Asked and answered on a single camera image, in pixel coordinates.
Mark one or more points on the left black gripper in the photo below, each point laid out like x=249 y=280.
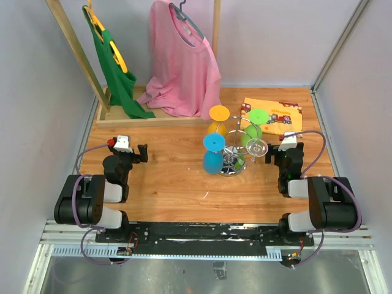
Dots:
x=142 y=157

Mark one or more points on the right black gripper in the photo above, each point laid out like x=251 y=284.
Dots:
x=268 y=155

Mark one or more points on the orange plastic wine glass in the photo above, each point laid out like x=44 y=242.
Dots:
x=218 y=114

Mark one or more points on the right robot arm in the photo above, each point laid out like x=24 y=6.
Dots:
x=332 y=205

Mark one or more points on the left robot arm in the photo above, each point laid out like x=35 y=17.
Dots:
x=83 y=197

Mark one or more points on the clear wine glass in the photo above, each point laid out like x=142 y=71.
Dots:
x=256 y=147

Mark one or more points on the chrome wine glass rack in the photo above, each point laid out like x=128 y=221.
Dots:
x=234 y=154

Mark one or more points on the green plastic wine glass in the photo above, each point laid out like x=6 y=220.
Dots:
x=257 y=117

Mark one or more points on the wooden clothes rack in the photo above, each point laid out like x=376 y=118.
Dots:
x=108 y=116

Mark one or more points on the blue plastic wine glass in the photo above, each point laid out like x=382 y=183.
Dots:
x=213 y=160

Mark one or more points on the yellow printed folded cloth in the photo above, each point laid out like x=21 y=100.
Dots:
x=282 y=116

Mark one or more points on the green vest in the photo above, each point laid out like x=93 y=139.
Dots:
x=121 y=85

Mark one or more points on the pink t-shirt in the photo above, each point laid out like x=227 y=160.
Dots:
x=184 y=82

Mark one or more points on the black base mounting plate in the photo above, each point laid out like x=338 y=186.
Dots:
x=201 y=238

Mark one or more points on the yellow clothes hanger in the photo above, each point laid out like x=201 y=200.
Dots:
x=98 y=29

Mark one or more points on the grey clothes hanger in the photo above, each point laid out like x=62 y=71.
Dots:
x=184 y=28

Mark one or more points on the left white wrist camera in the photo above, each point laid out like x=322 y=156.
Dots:
x=122 y=144

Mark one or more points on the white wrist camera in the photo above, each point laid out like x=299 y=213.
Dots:
x=122 y=144
x=288 y=140

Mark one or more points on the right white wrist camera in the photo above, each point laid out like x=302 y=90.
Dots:
x=288 y=140

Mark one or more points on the aluminium frame rail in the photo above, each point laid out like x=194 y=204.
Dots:
x=60 y=240

